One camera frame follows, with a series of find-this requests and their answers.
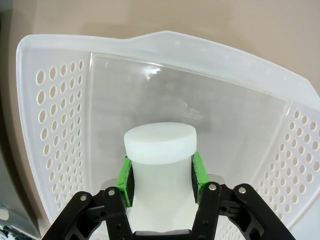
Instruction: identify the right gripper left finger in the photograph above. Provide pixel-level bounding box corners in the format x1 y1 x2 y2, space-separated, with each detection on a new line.
48 154 136 240

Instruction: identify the white plastic conical flask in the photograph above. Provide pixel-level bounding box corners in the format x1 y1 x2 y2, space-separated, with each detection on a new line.
123 121 201 235

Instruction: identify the white perforated basket with label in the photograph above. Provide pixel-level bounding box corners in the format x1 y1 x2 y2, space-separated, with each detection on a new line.
15 30 320 240

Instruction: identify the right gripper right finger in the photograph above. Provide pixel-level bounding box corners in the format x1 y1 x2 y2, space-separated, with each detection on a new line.
190 151 294 240

